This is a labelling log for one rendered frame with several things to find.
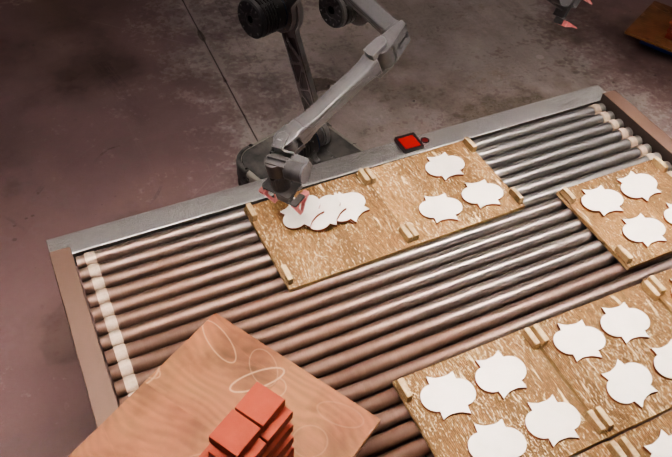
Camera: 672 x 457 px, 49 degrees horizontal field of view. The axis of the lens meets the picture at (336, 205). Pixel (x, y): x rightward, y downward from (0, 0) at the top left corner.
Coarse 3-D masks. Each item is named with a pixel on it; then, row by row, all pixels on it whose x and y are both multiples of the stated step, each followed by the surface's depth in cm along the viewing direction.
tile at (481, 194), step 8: (464, 184) 243; (472, 184) 241; (480, 184) 242; (488, 184) 242; (464, 192) 239; (472, 192) 239; (480, 192) 239; (488, 192) 239; (496, 192) 239; (464, 200) 237; (472, 200) 236; (480, 200) 236; (488, 200) 237; (496, 200) 237; (480, 208) 234
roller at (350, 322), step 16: (560, 240) 230; (576, 240) 231; (592, 240) 234; (512, 256) 225; (528, 256) 225; (544, 256) 227; (480, 272) 219; (496, 272) 221; (432, 288) 214; (448, 288) 215; (384, 304) 209; (400, 304) 210; (416, 304) 212; (336, 320) 205; (352, 320) 205; (368, 320) 206; (304, 336) 200; (320, 336) 201; (288, 352) 199
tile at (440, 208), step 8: (432, 200) 235; (440, 200) 236; (448, 200) 236; (456, 200) 236; (424, 208) 233; (432, 208) 233; (440, 208) 233; (448, 208) 233; (456, 208) 233; (424, 216) 231; (432, 216) 230; (440, 216) 231; (448, 216) 231; (456, 216) 231
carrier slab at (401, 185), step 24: (456, 144) 257; (384, 168) 246; (408, 168) 247; (480, 168) 249; (384, 192) 238; (408, 192) 239; (432, 192) 239; (456, 192) 240; (504, 192) 241; (408, 216) 231; (480, 216) 233; (432, 240) 226
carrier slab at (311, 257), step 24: (312, 192) 236; (336, 192) 237; (360, 192) 238; (264, 216) 228; (360, 216) 230; (384, 216) 231; (264, 240) 221; (288, 240) 222; (312, 240) 222; (336, 240) 223; (360, 240) 223; (384, 240) 224; (288, 264) 215; (312, 264) 216; (336, 264) 216; (360, 264) 217; (288, 288) 210
